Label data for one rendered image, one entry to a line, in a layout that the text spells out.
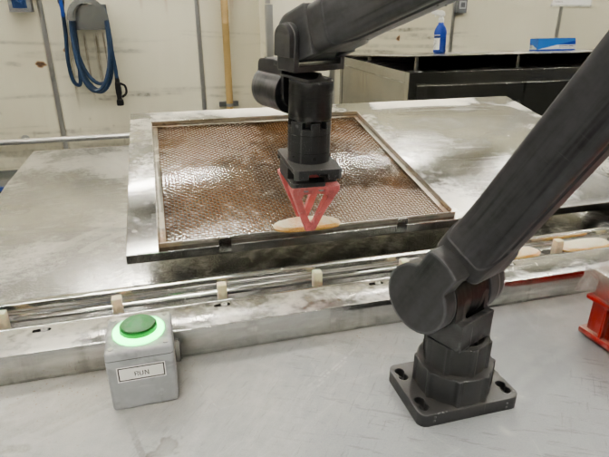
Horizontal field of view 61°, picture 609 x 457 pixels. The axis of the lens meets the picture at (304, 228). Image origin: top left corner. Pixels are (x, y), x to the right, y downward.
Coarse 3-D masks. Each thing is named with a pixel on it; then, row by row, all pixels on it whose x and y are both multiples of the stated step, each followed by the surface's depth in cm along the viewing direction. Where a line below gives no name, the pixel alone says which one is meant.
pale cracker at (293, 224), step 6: (312, 216) 75; (324, 216) 75; (276, 222) 73; (282, 222) 73; (288, 222) 73; (294, 222) 73; (300, 222) 73; (324, 222) 73; (330, 222) 74; (336, 222) 74; (276, 228) 72; (282, 228) 72; (288, 228) 72; (294, 228) 72; (300, 228) 72; (318, 228) 73; (324, 228) 73
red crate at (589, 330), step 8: (592, 296) 66; (600, 304) 65; (592, 312) 67; (600, 312) 66; (608, 312) 65; (592, 320) 68; (600, 320) 66; (608, 320) 65; (584, 328) 68; (592, 328) 68; (600, 328) 66; (608, 328) 65; (592, 336) 67; (600, 336) 66; (608, 336) 66; (600, 344) 66; (608, 344) 65
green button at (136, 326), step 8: (128, 320) 57; (136, 320) 57; (144, 320) 57; (152, 320) 57; (120, 328) 56; (128, 328) 56; (136, 328) 56; (144, 328) 56; (152, 328) 56; (128, 336) 55; (136, 336) 55; (144, 336) 55
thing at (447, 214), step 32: (192, 128) 118; (224, 128) 120; (256, 128) 120; (224, 160) 105; (256, 160) 106; (352, 160) 108; (384, 160) 109; (160, 192) 92; (224, 192) 94; (352, 192) 96; (384, 192) 97; (416, 192) 97; (160, 224) 83; (192, 224) 85; (352, 224) 85; (384, 224) 87
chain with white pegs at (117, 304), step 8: (560, 240) 85; (552, 248) 86; (560, 248) 86; (400, 264) 79; (312, 272) 76; (320, 272) 75; (312, 280) 76; (320, 280) 75; (224, 288) 72; (112, 296) 69; (120, 296) 69; (224, 296) 72; (112, 304) 68; (120, 304) 68; (0, 312) 65; (120, 312) 69; (0, 320) 65; (8, 320) 66; (0, 328) 65
